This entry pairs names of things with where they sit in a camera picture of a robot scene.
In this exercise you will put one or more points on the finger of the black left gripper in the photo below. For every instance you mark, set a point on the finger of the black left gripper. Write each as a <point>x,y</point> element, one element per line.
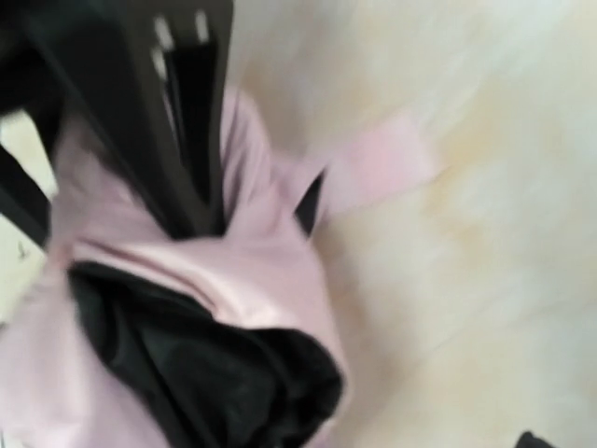
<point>22,201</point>
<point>149,78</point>

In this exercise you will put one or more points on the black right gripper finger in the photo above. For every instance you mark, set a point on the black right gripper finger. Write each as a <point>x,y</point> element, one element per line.
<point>529,440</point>

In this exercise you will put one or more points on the pink folding umbrella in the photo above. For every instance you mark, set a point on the pink folding umbrella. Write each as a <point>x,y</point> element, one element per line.
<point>129,338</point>

